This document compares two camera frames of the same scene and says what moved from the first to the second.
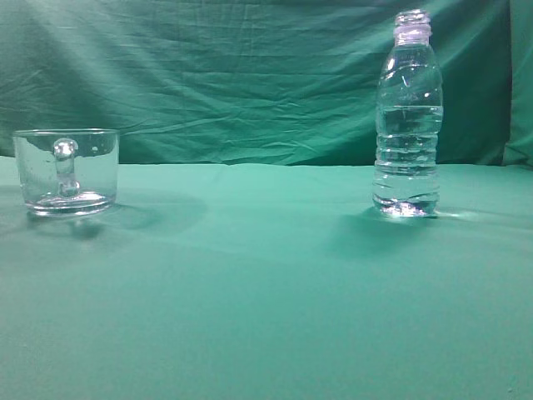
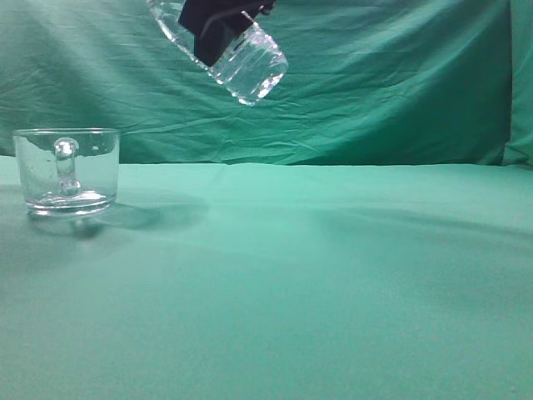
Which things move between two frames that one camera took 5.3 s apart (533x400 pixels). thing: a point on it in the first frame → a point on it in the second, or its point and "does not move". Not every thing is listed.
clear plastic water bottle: x=410 y=107 → x=251 y=69
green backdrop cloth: x=261 y=82 does not move
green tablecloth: x=269 y=282 does not move
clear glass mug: x=68 y=172 does not move
